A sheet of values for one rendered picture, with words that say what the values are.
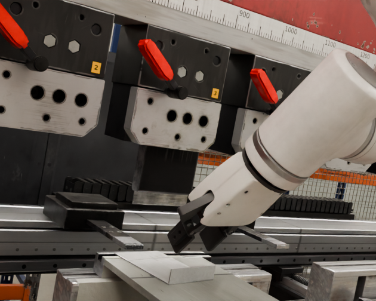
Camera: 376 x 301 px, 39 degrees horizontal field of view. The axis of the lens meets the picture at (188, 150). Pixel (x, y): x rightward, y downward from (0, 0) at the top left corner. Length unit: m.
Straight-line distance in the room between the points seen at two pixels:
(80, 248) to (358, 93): 0.67
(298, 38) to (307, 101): 0.36
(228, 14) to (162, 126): 0.20
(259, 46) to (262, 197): 0.30
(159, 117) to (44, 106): 0.17
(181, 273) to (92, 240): 0.37
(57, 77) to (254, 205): 0.29
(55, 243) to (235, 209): 0.48
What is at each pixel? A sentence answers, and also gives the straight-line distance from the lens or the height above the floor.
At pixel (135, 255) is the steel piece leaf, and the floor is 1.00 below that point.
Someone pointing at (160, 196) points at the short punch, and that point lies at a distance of 0.84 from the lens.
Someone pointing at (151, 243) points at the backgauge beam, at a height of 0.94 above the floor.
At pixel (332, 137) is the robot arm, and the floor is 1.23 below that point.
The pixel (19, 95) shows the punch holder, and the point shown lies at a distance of 0.67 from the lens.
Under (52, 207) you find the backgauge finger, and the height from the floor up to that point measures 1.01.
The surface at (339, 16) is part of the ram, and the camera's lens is 1.01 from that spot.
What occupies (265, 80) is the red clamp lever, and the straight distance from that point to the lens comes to 0.83.
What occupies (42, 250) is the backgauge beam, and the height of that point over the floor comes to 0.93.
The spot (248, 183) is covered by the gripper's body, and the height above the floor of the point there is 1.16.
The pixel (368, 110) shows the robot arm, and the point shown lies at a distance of 0.58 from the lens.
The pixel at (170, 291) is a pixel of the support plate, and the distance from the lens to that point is 0.71.
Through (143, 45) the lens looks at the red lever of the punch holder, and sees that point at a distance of 0.70.
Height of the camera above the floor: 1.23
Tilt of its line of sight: 4 degrees down
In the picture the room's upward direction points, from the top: 10 degrees clockwise
